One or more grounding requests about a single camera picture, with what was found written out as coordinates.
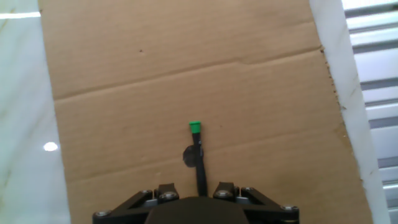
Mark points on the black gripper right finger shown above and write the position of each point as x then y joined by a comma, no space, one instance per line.
261,205

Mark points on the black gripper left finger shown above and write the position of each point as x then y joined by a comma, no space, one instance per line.
133,205

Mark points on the black round dot mark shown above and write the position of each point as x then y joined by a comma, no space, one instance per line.
188,156

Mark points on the black screwdriver green cap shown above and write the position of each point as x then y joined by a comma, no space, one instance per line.
199,158

